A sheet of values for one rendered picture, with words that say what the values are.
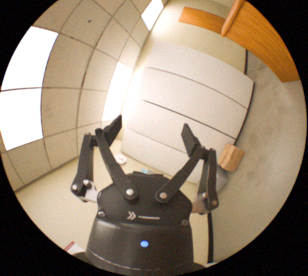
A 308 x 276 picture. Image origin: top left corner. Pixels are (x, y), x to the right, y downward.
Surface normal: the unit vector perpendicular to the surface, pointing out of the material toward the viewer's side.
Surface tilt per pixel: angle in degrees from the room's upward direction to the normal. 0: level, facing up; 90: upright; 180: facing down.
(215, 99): 90
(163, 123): 90
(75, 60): 179
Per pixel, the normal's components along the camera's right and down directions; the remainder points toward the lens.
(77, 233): 0.32, -0.91
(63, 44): 0.91, 0.37
